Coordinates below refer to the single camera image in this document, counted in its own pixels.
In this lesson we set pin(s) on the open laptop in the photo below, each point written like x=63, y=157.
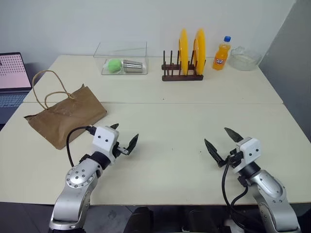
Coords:
x=12, y=72

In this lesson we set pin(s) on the dark rounded shape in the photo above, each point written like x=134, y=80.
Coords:
x=141, y=219

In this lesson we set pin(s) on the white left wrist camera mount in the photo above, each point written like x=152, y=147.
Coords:
x=104, y=138

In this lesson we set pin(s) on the green fuzzy ball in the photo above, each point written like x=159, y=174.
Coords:
x=114, y=65

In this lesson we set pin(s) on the clear glass bowl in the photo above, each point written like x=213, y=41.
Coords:
x=245, y=60

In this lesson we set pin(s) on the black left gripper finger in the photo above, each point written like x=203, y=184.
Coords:
x=114, y=126
x=132, y=143

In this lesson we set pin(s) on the brown paper bag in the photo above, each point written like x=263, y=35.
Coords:
x=65, y=114

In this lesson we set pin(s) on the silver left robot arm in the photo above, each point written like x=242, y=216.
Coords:
x=77, y=179

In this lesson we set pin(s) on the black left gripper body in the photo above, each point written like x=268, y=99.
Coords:
x=122, y=151

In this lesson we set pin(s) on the dark wooden plate rack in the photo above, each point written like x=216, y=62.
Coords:
x=182, y=78

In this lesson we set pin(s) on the stacked steel cups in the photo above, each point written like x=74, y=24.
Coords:
x=132, y=66

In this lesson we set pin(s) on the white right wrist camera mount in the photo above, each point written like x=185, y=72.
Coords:
x=252, y=150

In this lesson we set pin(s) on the yellow plate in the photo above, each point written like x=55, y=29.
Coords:
x=200, y=48
x=184, y=48

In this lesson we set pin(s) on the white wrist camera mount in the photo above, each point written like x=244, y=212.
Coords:
x=104, y=138
x=252, y=150

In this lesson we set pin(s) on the clear plastic box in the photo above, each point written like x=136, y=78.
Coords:
x=121, y=48

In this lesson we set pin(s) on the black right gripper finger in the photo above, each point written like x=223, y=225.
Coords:
x=234, y=136
x=213, y=150

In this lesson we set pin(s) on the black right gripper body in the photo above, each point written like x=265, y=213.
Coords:
x=235, y=157

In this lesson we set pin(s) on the orange soda bottle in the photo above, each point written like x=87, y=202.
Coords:
x=220, y=58

